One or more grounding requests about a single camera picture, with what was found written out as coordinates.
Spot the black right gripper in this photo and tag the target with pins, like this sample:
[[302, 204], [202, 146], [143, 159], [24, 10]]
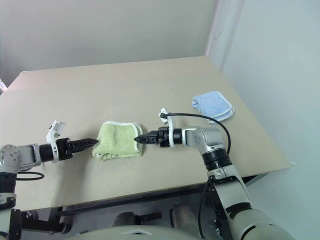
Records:
[[163, 137]]

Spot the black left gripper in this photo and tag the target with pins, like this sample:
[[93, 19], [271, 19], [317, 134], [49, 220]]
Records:
[[63, 149]]

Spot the green towel with white trim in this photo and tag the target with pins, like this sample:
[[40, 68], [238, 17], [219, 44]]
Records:
[[116, 140]]

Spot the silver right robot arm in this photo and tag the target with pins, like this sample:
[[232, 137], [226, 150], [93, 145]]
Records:
[[212, 136]]

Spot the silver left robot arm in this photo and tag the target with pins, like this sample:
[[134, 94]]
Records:
[[25, 155]]

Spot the folded blue towel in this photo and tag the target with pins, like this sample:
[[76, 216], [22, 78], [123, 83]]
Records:
[[213, 105]]

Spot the small dark rounded shape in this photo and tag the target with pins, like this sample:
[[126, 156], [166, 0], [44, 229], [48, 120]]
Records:
[[125, 218]]

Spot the pale green robot torso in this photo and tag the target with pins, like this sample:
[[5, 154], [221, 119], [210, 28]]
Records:
[[135, 233]]

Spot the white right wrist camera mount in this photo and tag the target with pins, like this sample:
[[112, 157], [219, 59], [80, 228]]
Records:
[[171, 125]]

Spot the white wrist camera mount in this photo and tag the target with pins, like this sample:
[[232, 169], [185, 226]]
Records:
[[171, 125], [56, 130]]

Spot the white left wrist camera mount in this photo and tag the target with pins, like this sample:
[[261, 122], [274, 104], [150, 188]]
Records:
[[56, 130]]

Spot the short black frame bar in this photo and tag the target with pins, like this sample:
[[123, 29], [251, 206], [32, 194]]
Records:
[[150, 216]]

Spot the black table frame bracket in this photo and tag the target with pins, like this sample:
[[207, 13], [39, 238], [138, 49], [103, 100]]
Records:
[[45, 222]]

